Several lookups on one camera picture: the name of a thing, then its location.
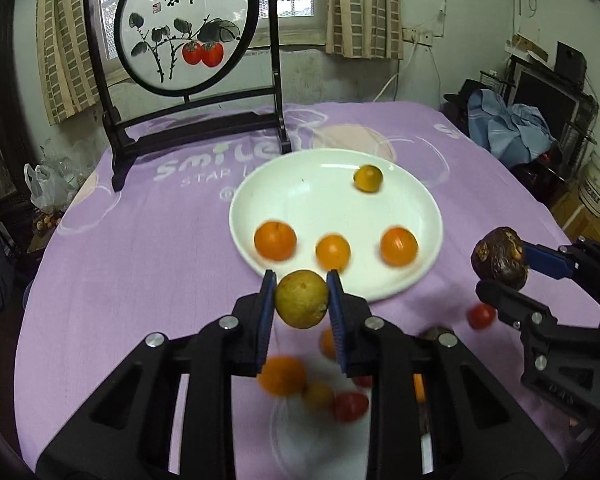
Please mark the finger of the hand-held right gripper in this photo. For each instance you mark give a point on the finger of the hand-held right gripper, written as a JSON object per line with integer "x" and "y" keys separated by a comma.
{"x": 547, "y": 262}
{"x": 510, "y": 305}

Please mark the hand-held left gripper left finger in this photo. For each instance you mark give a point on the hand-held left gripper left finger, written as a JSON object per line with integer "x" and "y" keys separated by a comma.
{"x": 266, "y": 320}

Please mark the white plastic bag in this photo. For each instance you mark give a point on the white plastic bag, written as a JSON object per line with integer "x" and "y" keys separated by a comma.
{"x": 45, "y": 185}

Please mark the small yellow-green tomato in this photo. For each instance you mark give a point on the small yellow-green tomato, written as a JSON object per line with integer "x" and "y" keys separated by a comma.
{"x": 317, "y": 395}

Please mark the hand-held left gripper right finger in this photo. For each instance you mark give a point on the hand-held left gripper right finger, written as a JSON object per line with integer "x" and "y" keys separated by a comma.
{"x": 336, "y": 320}

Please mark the round painted table screen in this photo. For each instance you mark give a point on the round painted table screen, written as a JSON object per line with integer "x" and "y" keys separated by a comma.
{"x": 180, "y": 25}

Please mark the yellow-green citrus fruit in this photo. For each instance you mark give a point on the yellow-green citrus fruit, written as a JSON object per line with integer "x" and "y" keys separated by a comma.
{"x": 301, "y": 299}

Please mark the black hat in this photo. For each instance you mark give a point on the black hat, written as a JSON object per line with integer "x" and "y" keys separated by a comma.
{"x": 467, "y": 92}

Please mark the white round plate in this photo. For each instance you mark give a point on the white round plate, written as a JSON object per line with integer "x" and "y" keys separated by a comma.
{"x": 305, "y": 200}

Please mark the red cherry tomato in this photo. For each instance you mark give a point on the red cherry tomato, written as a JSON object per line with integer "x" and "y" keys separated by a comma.
{"x": 481, "y": 316}
{"x": 351, "y": 406}
{"x": 362, "y": 381}

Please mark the orange mandarin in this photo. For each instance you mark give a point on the orange mandarin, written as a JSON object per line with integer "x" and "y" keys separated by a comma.
{"x": 275, "y": 240}
{"x": 281, "y": 375}
{"x": 399, "y": 246}
{"x": 333, "y": 252}
{"x": 328, "y": 342}

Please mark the black speaker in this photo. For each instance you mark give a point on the black speaker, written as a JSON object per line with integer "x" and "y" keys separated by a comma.
{"x": 571, "y": 62}

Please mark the beige checked curtain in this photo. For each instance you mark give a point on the beige checked curtain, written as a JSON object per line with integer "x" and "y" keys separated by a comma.
{"x": 60, "y": 60}
{"x": 365, "y": 10}

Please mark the small green-yellow citrus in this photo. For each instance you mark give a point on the small green-yellow citrus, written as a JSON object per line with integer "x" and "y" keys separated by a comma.
{"x": 368, "y": 178}

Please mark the light blue cloth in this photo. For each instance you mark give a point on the light blue cloth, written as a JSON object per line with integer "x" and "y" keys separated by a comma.
{"x": 505, "y": 130}

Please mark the white wall socket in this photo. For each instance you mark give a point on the white wall socket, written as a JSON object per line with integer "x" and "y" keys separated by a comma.
{"x": 417, "y": 36}

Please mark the dark bag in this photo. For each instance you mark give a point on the dark bag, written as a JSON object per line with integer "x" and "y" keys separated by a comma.
{"x": 540, "y": 180}

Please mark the purple printed tablecloth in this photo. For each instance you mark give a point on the purple printed tablecloth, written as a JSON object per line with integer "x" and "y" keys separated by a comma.
{"x": 155, "y": 260}

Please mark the dark purple passion fruit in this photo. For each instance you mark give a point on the dark purple passion fruit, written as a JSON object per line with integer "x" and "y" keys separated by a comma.
{"x": 497, "y": 260}

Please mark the black monitor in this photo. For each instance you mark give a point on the black monitor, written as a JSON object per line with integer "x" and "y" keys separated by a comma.
{"x": 550, "y": 95}

